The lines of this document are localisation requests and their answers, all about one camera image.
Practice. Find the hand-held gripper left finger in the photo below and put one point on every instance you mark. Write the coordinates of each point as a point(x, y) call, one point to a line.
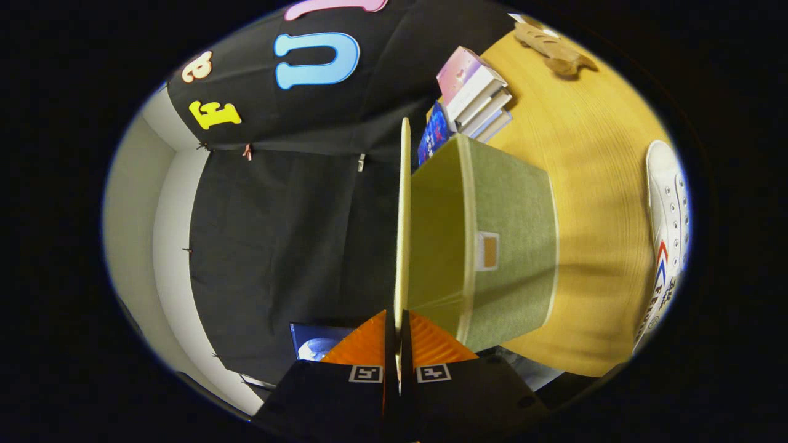
point(389, 394)

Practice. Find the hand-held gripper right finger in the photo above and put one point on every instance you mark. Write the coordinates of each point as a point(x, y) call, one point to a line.
point(407, 394)

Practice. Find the green fabric storage box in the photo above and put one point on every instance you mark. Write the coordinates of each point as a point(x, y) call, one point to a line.
point(511, 246)

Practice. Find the white striped canvas shoe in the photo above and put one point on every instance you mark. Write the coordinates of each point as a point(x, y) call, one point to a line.
point(662, 203)

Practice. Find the lit screen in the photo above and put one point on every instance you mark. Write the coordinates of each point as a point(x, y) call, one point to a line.
point(314, 347)

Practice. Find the black backdrop cloth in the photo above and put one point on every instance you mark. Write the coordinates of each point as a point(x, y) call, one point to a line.
point(277, 234)

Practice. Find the silver clip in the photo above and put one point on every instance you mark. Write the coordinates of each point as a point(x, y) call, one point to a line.
point(361, 162)

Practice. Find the blue cover book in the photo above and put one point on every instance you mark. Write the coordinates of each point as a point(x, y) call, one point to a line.
point(436, 132)

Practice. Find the white book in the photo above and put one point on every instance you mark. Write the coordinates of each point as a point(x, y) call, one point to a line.
point(497, 126)
point(492, 107)

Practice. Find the pink cover book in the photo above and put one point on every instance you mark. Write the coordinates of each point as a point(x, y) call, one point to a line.
point(462, 71)

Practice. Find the brown plush toy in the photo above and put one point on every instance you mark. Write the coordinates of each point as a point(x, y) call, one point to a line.
point(554, 49)

